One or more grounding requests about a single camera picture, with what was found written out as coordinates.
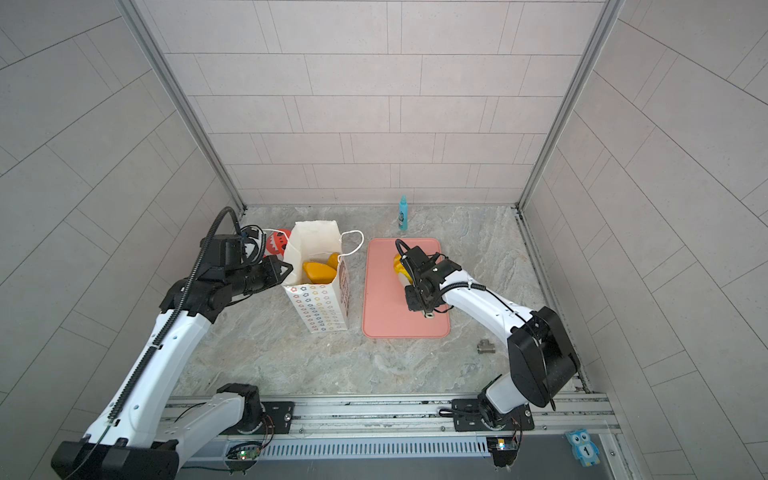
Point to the teal small bottle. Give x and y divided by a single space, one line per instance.
403 213

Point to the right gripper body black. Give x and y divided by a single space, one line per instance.
417 299

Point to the long loaf fake bread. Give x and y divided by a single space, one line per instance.
333 262

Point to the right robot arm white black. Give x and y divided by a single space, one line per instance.
542 359

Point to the striped twisted fake bread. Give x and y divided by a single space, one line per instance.
401 272

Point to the pink plastic tray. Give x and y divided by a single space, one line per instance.
385 311

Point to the braided fake bread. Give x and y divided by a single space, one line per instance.
319 273

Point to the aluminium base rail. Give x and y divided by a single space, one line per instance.
351 427

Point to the small grey metal fitting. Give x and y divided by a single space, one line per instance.
485 346

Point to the white printed paper bag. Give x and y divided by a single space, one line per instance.
322 308

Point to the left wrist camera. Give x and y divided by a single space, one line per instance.
235 249

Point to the red shark plush toy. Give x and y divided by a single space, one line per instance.
276 242

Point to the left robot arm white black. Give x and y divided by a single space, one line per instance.
128 441

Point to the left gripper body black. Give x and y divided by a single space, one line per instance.
253 278

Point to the blue owl number tag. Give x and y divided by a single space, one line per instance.
584 450

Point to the left green circuit board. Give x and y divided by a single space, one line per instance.
245 452

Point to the right circuit board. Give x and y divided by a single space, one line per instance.
503 450

